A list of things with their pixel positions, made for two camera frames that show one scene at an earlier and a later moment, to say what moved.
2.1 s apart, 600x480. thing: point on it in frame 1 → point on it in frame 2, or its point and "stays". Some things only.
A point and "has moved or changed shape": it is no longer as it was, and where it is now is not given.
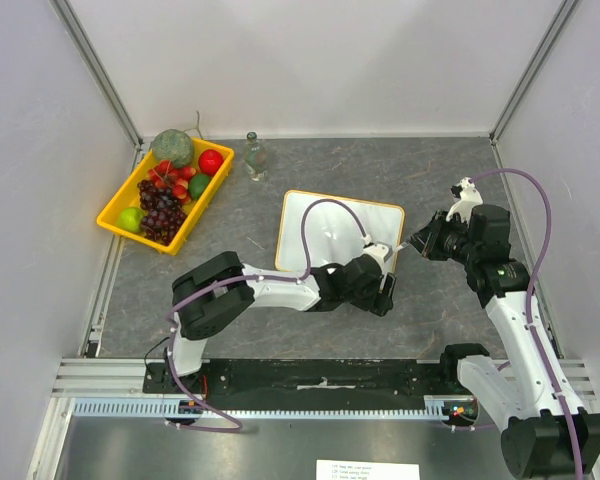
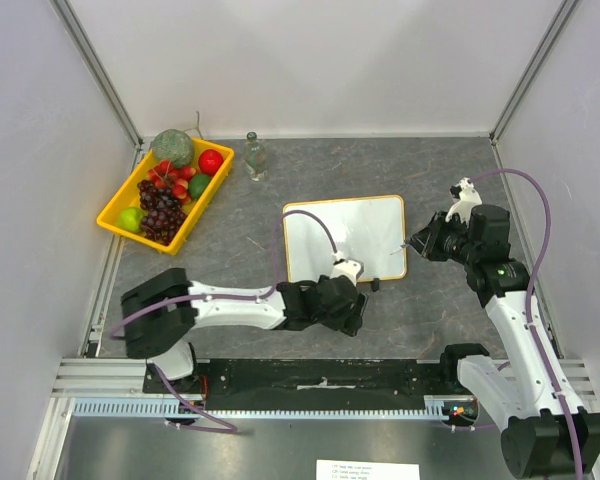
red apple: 209,161 stays
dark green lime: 197,184 stays
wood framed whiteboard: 331,233 has moved or changed shape
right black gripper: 434,238 stays
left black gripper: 380,304 → 348,322
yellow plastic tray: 157,206 stays
